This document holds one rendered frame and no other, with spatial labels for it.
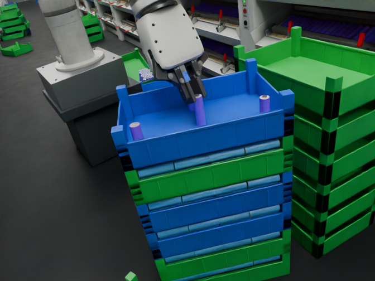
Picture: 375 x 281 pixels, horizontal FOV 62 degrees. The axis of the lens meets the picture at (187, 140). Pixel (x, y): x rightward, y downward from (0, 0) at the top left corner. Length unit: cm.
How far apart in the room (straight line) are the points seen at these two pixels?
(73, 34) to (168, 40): 71
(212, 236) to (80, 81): 75
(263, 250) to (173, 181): 29
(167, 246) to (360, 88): 48
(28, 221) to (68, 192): 16
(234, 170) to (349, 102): 24
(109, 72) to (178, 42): 66
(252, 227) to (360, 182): 28
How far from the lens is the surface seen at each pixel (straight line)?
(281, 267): 83
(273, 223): 70
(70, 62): 127
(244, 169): 58
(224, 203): 62
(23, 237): 118
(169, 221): 63
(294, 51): 91
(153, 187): 57
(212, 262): 74
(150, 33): 56
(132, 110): 70
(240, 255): 75
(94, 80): 120
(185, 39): 59
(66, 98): 119
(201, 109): 59
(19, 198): 136
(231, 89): 71
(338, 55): 84
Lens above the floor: 71
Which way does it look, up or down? 32 degrees down
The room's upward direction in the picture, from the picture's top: 11 degrees counter-clockwise
